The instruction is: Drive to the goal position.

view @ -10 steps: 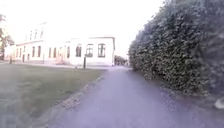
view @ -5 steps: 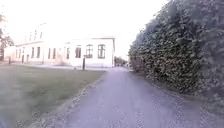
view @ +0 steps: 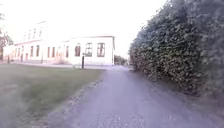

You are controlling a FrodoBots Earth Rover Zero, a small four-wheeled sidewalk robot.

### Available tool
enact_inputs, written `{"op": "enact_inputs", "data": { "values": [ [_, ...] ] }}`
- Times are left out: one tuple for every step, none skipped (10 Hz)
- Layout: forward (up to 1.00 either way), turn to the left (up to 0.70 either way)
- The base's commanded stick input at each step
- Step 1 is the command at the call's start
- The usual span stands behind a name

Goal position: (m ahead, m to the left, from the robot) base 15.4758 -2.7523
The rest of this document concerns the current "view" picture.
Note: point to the grey gravel path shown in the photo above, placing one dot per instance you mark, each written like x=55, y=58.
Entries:
x=123, y=100

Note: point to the dark distant trees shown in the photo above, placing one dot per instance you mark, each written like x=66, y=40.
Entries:
x=120, y=60

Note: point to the tall green hedge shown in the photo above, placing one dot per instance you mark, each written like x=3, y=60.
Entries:
x=180, y=43

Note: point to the pale building with arched windows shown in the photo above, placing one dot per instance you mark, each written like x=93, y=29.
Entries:
x=91, y=58

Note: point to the dark post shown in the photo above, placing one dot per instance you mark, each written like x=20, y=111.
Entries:
x=83, y=62

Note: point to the tree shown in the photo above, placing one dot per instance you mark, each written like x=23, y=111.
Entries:
x=3, y=40

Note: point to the grass lawn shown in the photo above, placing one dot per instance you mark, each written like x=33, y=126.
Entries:
x=40, y=83

